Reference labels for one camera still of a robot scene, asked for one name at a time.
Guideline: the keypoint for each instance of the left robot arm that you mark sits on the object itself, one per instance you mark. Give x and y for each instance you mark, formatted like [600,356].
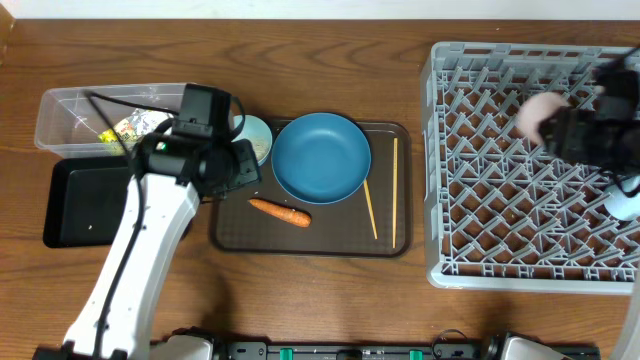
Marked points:
[170,177]

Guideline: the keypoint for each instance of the light blue small bowl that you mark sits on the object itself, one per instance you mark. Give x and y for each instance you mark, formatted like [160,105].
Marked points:
[258,133]

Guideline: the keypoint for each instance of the white tissue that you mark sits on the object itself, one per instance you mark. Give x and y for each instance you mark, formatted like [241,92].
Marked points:
[145,121]

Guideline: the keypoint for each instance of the dark blue plate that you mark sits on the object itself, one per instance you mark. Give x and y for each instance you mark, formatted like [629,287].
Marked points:
[321,158]

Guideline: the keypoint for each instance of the dark brown serving tray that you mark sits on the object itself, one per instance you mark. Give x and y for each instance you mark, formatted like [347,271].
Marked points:
[339,229]

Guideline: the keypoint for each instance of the orange carrot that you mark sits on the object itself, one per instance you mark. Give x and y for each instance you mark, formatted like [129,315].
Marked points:
[286,214]

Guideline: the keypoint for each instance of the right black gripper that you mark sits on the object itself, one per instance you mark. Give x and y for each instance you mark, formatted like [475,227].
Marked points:
[573,128]

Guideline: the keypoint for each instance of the short wooden chopstick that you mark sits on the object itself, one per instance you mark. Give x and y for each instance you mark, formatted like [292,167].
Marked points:
[370,208]

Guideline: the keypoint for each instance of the light blue cup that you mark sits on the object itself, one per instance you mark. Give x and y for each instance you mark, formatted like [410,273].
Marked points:
[619,205]

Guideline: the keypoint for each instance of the black rectangular bin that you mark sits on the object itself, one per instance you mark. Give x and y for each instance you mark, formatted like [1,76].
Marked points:
[87,201]

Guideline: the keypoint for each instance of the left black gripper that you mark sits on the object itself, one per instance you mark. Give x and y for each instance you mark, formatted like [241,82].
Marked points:
[251,172]

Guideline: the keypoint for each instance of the yellow snack wrapper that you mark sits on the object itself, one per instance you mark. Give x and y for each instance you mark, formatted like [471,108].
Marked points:
[123,130]

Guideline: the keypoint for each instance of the clear plastic bin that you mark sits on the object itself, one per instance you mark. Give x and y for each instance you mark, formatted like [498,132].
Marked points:
[68,125]

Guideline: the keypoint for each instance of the long wooden chopstick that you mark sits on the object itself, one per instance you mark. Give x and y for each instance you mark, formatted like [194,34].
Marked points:
[394,193]

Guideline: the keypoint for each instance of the grey dishwasher rack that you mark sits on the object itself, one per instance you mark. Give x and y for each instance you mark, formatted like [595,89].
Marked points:
[500,213]

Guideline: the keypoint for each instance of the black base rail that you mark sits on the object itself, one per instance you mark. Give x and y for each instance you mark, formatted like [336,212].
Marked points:
[375,350]

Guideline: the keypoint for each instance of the pink cup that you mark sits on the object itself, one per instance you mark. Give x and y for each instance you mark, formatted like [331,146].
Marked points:
[534,111]

